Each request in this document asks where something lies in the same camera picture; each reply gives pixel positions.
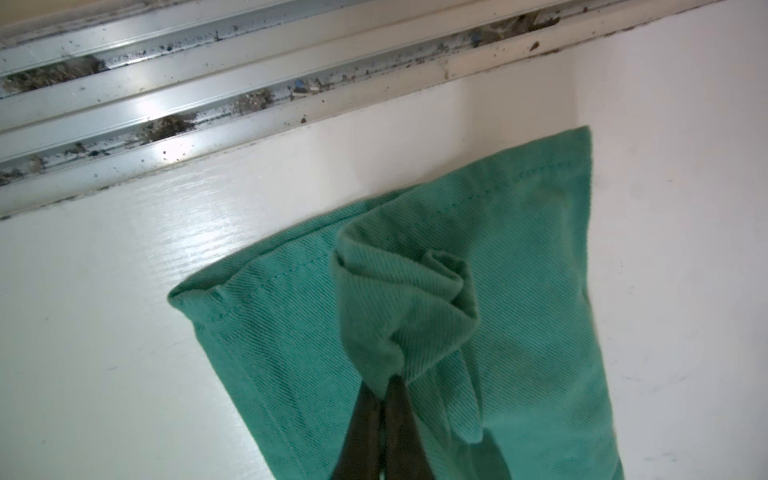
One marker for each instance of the aluminium left side rail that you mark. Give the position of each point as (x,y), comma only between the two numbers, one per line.
(105,97)

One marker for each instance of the green trousers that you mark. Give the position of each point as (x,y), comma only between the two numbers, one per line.
(471,287)

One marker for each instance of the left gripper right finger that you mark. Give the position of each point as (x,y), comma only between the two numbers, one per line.
(404,454)

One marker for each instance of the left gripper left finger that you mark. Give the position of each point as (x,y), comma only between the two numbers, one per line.
(360,457)

